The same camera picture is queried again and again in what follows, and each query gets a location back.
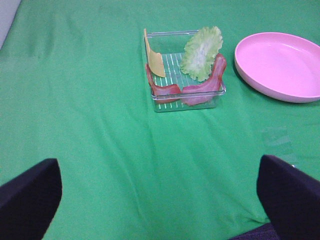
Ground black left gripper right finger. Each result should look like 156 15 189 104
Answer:
256 155 320 240

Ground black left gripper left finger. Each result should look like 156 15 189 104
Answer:
0 158 62 240

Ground pink bacon strip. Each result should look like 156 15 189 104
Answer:
181 53 227 106

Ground dark bacon strip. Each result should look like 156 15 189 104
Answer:
145 63 182 96

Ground green lettuce leaf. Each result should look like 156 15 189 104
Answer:
179 26 223 82

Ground green tablecloth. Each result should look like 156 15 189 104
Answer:
0 0 320 240

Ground pink round plate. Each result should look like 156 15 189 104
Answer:
234 32 320 103

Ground clear left plastic tray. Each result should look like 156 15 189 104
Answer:
143 30 226 113

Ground yellow cheese slice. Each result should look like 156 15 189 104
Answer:
143 28 166 78

